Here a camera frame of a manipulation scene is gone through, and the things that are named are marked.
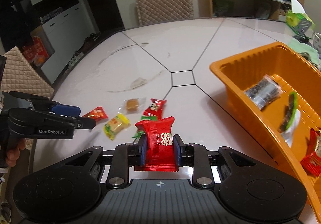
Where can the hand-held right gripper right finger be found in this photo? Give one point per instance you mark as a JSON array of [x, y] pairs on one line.
[[176, 150]]

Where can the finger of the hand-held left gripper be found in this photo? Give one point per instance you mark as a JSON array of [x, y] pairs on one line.
[[65, 109], [85, 123]]

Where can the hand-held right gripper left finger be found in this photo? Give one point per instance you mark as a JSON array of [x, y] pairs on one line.
[[143, 148]]

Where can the green candy packet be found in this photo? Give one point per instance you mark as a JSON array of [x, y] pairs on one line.
[[137, 135]]

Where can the small orange-red snack packet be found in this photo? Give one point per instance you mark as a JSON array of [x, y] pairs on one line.
[[96, 113]]

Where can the large plain red packet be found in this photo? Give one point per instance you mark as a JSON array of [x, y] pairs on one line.
[[160, 143]]

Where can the yellow candy packet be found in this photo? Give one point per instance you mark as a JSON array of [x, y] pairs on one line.
[[116, 126]]

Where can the small red candy packet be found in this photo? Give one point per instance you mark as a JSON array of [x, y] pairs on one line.
[[154, 110]]

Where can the brown candy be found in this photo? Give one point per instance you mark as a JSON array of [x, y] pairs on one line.
[[131, 105]]

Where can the orange plastic tray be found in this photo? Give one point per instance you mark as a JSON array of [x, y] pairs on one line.
[[263, 123]]

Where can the black seaweed snack packet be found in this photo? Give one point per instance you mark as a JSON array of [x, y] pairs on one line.
[[263, 91]]

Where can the red packet with white print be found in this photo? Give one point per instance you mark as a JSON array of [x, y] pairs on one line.
[[312, 162]]

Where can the red packet with beige picture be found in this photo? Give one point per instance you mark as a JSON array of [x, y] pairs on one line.
[[316, 138]]

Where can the person's left hand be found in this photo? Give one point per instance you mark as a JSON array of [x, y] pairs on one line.
[[15, 153]]

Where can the row of shoes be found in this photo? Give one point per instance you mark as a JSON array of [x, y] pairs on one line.
[[82, 51]]

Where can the red box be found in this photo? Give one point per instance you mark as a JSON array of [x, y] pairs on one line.
[[35, 51]]

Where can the white cabinet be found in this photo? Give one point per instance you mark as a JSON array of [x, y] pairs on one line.
[[60, 26]]

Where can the light green cloth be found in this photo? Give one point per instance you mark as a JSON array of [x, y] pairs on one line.
[[301, 47]]

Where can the white mug with cartoon print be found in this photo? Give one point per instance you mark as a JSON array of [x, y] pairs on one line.
[[317, 48]]

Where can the green tissue pack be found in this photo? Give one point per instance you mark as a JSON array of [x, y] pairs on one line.
[[298, 21]]

